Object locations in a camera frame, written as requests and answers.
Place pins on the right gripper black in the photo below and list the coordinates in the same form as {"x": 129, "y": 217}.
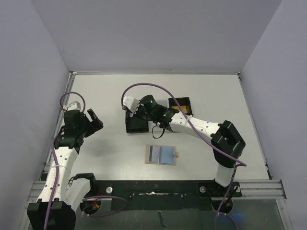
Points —
{"x": 134, "y": 114}

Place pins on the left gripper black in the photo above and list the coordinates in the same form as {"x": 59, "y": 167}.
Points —
{"x": 95, "y": 121}

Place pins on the black white card tray organizer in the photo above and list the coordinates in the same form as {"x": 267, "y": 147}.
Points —
{"x": 136, "y": 125}

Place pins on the grey striped credit card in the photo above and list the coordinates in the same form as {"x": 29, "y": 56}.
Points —
{"x": 154, "y": 152}

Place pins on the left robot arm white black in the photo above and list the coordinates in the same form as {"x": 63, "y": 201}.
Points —
{"x": 55, "y": 207}

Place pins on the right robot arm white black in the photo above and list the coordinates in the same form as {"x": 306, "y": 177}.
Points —
{"x": 227, "y": 143}

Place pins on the gold card in tray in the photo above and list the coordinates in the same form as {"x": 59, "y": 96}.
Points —
{"x": 186, "y": 109}

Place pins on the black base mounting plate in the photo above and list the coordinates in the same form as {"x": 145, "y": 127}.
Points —
{"x": 158, "y": 195}

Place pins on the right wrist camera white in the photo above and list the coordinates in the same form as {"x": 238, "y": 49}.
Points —
{"x": 130, "y": 104}

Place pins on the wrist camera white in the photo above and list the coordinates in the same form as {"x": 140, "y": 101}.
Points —
{"x": 130, "y": 104}
{"x": 72, "y": 106}

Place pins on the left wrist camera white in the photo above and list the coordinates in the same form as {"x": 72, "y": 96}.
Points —
{"x": 72, "y": 106}

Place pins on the aluminium frame rail front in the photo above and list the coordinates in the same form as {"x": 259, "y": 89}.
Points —
{"x": 241, "y": 189}

